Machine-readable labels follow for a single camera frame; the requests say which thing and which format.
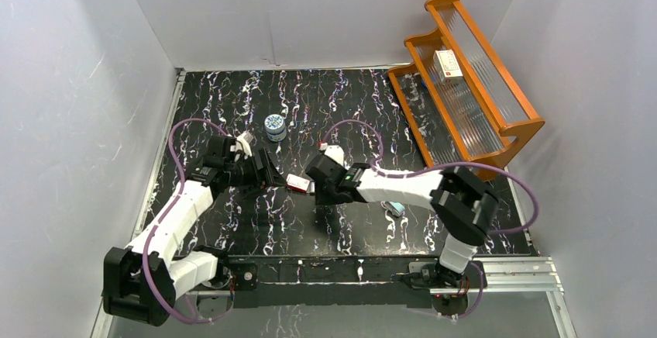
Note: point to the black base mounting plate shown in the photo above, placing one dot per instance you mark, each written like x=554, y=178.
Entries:
x=407, y=281

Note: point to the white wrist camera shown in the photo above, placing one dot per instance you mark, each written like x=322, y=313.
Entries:
x=242, y=147
x=334, y=152

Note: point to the light blue eraser block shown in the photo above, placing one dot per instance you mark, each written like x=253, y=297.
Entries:
x=394, y=209

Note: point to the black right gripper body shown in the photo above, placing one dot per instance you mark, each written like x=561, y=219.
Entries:
x=325, y=195

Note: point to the blue white round tin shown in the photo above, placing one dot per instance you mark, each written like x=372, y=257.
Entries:
x=275, y=127

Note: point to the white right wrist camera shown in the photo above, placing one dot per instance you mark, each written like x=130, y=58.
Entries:
x=334, y=152

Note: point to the white red box on shelf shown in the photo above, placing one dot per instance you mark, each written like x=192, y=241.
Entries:
x=447, y=67

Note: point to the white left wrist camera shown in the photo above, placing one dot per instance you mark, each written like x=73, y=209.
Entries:
x=242, y=147

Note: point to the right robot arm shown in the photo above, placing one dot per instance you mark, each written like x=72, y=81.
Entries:
x=464, y=204

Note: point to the orange wooden shelf rack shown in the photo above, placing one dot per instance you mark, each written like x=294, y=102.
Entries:
x=486, y=118

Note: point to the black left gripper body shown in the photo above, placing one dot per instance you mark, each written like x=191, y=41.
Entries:
x=263, y=170

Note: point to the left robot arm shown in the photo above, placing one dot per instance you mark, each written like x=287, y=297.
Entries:
x=143, y=280

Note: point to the white red staple box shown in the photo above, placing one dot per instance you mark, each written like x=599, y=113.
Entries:
x=300, y=184

